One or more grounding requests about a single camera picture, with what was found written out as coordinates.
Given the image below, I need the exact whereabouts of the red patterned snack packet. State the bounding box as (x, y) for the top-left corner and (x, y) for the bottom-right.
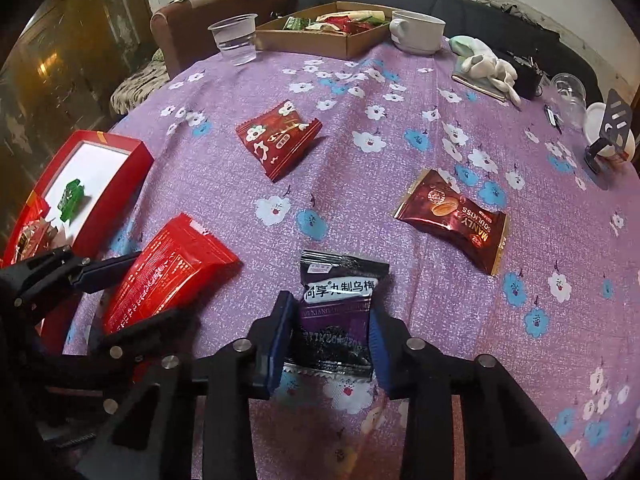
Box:
(11, 218), (58, 264)

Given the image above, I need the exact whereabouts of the green snack packet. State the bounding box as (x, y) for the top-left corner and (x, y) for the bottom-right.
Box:
(58, 179), (85, 222)

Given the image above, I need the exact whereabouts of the black purple plum packet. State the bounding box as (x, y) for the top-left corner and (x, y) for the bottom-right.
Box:
(286, 249), (390, 379)

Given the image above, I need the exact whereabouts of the dark red cookie packet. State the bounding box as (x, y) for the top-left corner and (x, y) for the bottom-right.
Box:
(394, 169), (508, 275)

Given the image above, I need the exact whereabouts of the red flower snack packet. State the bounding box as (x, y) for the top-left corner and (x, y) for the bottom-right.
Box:
(235, 100), (322, 182)

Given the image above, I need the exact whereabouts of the red gift box tray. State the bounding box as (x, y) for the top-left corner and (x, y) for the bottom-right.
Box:
(0, 129), (156, 356)

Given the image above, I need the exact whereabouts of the purple floral tablecloth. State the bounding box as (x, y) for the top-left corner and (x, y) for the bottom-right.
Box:
(111, 44), (639, 479)

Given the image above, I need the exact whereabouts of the wooden glass cabinet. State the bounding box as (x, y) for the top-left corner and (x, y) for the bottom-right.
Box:
(1, 0), (155, 240)

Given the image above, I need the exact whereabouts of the patterned blanket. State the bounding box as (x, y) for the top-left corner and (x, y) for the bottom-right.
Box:
(110, 49), (170, 116)

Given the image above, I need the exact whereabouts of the brown armchair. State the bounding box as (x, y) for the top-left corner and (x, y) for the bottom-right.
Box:
(150, 0), (296, 77)

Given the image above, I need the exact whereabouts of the black pen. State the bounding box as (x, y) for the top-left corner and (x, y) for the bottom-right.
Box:
(544, 105), (563, 134)

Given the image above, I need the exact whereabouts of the clear plastic cup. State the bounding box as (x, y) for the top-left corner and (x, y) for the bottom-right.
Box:
(207, 13), (257, 66)

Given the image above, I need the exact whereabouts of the white plush toy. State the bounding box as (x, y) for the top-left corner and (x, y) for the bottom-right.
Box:
(448, 35), (522, 106)

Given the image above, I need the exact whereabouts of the white round container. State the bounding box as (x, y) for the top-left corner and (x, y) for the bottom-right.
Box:
(582, 101), (637, 162)

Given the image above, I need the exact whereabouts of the black phone stand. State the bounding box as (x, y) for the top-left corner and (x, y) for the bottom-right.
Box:
(582, 89), (636, 176)

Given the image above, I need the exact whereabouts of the brown cardboard snack box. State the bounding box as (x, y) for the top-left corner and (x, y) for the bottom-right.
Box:
(256, 1), (394, 61)

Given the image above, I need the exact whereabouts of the clear glass jar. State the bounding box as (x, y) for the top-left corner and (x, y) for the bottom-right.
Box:
(551, 73), (586, 129)

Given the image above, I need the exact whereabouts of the white ceramic mug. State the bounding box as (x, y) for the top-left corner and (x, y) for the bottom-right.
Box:
(390, 10), (446, 55)

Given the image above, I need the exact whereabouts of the black leather sofa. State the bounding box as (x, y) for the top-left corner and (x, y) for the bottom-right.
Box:
(296, 0), (602, 104)

